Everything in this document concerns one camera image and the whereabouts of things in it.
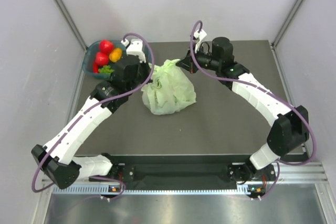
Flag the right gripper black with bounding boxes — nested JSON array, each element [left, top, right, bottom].
[[176, 43, 221, 75]]

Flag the light green plastic bag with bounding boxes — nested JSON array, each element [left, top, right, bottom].
[[141, 59, 196, 115]]

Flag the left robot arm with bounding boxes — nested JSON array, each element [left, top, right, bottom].
[[31, 55, 152, 189]]

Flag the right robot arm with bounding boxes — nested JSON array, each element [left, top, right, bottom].
[[176, 35, 309, 181]]

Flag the orange fake fruit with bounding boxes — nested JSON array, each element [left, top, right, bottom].
[[109, 48, 123, 63]]

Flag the green fake grapes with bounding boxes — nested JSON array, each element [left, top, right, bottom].
[[98, 65, 114, 74]]

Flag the upper red fake apple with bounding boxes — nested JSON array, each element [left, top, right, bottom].
[[99, 39, 114, 55]]

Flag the red fake chili pepper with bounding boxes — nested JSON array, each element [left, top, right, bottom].
[[92, 62, 99, 74]]

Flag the teal plastic basket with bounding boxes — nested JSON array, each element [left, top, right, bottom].
[[82, 40, 152, 80]]

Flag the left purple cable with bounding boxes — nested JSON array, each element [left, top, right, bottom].
[[31, 33, 154, 200]]

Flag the purple cable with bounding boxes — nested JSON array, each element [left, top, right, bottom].
[[31, 33, 154, 200], [190, 20, 316, 200]]

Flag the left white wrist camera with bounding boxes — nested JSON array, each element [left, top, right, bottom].
[[121, 39, 146, 63]]

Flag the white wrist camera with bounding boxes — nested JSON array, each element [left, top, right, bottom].
[[193, 29, 207, 52], [121, 39, 146, 63]]

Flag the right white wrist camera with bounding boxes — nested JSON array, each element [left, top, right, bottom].
[[193, 29, 207, 52]]

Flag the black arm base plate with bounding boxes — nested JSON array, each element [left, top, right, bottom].
[[88, 163, 276, 183]]

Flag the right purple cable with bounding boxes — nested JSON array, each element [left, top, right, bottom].
[[190, 20, 316, 200]]

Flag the grey slotted cable duct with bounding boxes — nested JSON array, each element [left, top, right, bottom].
[[52, 184, 263, 196]]

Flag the aluminium frame rail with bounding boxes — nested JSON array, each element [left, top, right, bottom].
[[45, 163, 327, 189]]

